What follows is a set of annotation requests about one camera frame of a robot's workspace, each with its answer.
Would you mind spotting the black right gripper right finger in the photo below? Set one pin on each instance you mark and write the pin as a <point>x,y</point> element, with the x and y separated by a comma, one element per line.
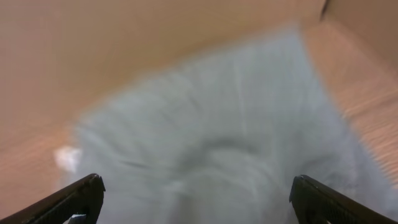
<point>315,203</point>

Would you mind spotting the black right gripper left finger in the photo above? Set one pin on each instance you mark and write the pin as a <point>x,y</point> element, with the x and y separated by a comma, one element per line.
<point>79,202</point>

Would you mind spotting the grey shorts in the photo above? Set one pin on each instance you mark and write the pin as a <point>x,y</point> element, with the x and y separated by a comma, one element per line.
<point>220,138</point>

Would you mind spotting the folded beige shorts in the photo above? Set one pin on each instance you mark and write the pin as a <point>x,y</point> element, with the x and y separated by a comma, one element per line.
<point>67,158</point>

